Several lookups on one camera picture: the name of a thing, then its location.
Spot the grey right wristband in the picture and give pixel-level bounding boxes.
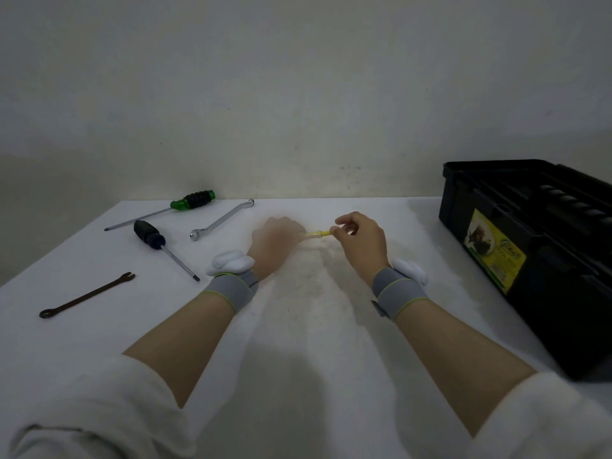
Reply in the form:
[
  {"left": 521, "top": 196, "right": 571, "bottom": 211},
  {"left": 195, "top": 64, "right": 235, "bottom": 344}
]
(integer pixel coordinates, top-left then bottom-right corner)
[{"left": 371, "top": 266, "right": 429, "bottom": 323}]

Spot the white wrist tracker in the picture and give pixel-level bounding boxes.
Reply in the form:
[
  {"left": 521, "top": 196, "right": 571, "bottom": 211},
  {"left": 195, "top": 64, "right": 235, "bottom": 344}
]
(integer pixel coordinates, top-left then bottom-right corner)
[
  {"left": 391, "top": 259, "right": 429, "bottom": 287},
  {"left": 206, "top": 250, "right": 255, "bottom": 277}
]

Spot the person's right hand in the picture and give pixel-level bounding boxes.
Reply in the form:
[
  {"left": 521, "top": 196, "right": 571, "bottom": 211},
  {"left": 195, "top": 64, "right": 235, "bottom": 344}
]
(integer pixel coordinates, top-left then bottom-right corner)
[{"left": 328, "top": 211, "right": 390, "bottom": 283}]

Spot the person's right forearm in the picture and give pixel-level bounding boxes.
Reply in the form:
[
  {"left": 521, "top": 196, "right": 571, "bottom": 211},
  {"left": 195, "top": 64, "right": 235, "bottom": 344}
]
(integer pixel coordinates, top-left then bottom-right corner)
[{"left": 372, "top": 266, "right": 538, "bottom": 438}]

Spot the black blue handled screwdriver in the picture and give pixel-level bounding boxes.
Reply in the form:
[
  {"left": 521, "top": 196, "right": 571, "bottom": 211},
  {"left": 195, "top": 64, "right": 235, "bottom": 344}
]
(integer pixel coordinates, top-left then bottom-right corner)
[{"left": 133, "top": 219, "right": 200, "bottom": 282}]

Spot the grey wristband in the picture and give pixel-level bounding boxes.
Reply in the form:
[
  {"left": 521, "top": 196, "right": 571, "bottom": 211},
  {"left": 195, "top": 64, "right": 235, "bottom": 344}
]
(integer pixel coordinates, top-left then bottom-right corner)
[
  {"left": 200, "top": 269, "right": 259, "bottom": 315},
  {"left": 371, "top": 266, "right": 429, "bottom": 323}
]

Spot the green handled screwdriver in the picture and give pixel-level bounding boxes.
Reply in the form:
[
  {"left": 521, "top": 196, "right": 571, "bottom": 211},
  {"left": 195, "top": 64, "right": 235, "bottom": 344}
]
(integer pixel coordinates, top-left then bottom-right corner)
[{"left": 104, "top": 190, "right": 216, "bottom": 232}]

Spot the person's left forearm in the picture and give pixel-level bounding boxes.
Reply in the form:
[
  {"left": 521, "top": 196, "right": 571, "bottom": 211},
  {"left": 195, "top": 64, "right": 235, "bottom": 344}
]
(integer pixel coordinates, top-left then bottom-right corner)
[{"left": 123, "top": 280, "right": 259, "bottom": 410}]

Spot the grey left wristband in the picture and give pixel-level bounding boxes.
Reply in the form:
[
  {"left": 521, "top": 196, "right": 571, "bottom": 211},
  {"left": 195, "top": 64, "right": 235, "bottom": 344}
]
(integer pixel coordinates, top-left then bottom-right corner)
[{"left": 200, "top": 269, "right": 259, "bottom": 315}]

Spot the black plastic toolbox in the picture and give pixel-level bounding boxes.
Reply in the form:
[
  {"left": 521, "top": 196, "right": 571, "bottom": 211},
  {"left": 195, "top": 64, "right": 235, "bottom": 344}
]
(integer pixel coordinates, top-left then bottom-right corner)
[{"left": 438, "top": 160, "right": 612, "bottom": 382}]

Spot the dark rusty spanner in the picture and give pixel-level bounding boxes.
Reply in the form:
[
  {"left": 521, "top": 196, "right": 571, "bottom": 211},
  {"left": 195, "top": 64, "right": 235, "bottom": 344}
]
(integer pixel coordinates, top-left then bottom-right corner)
[{"left": 39, "top": 272, "right": 136, "bottom": 319}]

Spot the white left wrist tracker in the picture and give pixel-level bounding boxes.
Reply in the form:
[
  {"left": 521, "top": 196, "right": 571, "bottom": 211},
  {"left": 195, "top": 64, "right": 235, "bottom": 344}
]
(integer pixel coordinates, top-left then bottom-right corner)
[{"left": 206, "top": 250, "right": 255, "bottom": 277}]

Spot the white right wrist tracker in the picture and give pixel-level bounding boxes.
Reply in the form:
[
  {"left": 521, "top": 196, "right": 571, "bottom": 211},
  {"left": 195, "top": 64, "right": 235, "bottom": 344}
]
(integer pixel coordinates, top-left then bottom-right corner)
[{"left": 391, "top": 259, "right": 429, "bottom": 287}]

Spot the silver ring spanner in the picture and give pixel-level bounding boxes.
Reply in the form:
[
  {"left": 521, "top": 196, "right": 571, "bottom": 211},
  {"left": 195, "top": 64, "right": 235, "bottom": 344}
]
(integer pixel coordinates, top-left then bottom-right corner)
[{"left": 190, "top": 199, "right": 255, "bottom": 242}]

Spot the person's left hand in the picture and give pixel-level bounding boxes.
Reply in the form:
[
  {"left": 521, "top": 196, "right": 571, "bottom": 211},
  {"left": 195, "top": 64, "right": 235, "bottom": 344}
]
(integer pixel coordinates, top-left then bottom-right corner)
[{"left": 246, "top": 216, "right": 309, "bottom": 284}]

